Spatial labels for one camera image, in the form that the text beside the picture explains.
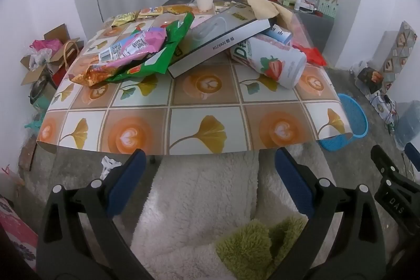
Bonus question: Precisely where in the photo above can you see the gold snack packet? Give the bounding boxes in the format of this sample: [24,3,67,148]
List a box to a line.
[111,12,137,28]

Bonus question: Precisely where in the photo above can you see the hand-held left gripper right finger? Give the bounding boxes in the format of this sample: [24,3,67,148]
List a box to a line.
[267,147,386,280]

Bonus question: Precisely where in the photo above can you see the blue plastic basket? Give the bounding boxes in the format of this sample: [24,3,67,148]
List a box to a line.
[318,93,369,152]

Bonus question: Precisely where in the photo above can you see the blue-grey plastic bag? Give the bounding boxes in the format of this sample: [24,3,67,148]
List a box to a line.
[394,101,420,149]

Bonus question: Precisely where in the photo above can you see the tangled cables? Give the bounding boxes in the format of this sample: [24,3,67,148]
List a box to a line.
[377,93,401,136]

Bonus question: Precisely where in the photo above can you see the pink snack packet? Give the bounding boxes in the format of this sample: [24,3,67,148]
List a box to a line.
[98,27,168,62]

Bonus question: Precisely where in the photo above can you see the green snack bag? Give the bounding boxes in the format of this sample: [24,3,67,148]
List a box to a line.
[107,13,195,82]

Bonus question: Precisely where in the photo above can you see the white fleece garment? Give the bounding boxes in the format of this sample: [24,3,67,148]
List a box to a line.
[131,142,329,280]

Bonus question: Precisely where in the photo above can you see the crumpled white tissue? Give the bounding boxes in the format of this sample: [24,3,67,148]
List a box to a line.
[100,155,122,180]

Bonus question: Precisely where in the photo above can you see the orange crinkled snack bag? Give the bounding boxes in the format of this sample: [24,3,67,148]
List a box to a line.
[69,57,145,87]

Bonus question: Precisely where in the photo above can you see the blue and white carton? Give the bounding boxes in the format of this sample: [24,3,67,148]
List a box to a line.
[262,25,293,46]

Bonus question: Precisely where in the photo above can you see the dark printed box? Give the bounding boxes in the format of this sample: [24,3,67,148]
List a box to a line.
[357,67,384,93]

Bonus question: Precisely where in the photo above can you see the grey-green cardboard box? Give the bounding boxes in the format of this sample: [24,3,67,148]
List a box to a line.
[167,6,271,79]

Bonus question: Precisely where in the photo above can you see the ginkgo print tablecloth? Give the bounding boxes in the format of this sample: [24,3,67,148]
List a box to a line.
[36,3,353,156]

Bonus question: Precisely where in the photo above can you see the teal plastic bag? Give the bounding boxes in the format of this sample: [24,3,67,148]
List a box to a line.
[24,99,48,131]

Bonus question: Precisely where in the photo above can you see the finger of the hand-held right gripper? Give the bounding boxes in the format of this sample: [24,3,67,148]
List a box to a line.
[404,142,420,166]
[371,145,401,176]

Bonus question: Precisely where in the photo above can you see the yellow biscuit packet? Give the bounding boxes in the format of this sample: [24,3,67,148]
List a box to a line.
[138,6,165,19]

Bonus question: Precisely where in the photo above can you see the brown paper bag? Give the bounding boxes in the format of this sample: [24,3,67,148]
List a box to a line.
[49,37,85,87]

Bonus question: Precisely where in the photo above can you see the dark book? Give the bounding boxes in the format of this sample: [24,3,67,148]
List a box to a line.
[162,0,245,7]

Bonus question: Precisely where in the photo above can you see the red plastic bag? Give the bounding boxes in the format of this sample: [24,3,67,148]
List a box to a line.
[290,40,328,67]

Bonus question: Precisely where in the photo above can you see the green pen holder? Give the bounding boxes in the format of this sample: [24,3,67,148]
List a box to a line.
[317,0,338,18]

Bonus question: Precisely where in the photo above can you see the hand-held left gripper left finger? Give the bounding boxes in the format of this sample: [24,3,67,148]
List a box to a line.
[36,149,155,280]

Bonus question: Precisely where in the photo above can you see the printed paper sheet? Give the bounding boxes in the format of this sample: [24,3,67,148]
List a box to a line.
[364,88,396,120]

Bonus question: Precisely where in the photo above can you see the orange-yellow snack packet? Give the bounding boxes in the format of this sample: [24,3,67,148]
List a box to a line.
[162,4,194,15]

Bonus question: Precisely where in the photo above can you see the open cardboard box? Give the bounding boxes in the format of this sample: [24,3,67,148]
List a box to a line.
[20,23,71,85]

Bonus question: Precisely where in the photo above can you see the pink printed box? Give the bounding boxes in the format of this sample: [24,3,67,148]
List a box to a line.
[0,195,39,271]

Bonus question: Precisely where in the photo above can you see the beige cloth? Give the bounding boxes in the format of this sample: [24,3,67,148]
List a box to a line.
[217,0,294,33]

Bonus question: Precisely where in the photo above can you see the pink plastic bag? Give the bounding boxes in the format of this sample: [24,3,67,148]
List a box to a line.
[31,39,64,54]

